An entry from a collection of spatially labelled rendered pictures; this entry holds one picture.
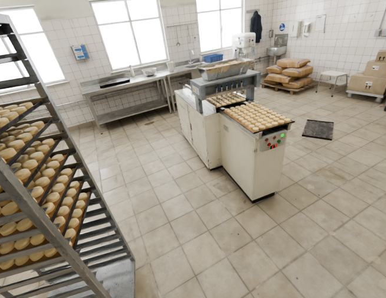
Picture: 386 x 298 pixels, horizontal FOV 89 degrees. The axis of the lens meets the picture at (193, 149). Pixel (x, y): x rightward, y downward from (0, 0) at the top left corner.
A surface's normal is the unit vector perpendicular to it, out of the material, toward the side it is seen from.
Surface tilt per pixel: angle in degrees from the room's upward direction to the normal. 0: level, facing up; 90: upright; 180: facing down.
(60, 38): 90
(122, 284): 0
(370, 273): 0
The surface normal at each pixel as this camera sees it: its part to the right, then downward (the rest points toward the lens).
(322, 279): -0.12, -0.84
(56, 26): 0.45, 0.43
